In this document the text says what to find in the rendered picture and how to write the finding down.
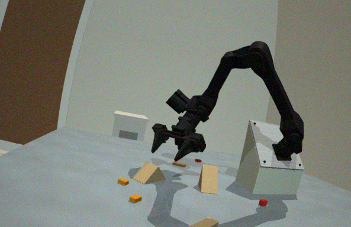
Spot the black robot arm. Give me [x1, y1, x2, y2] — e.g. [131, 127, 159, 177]
[166, 41, 304, 161]

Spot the small red block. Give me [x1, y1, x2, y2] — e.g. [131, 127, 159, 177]
[259, 199, 268, 207]

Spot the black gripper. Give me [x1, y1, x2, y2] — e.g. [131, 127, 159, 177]
[152, 115, 206, 162]

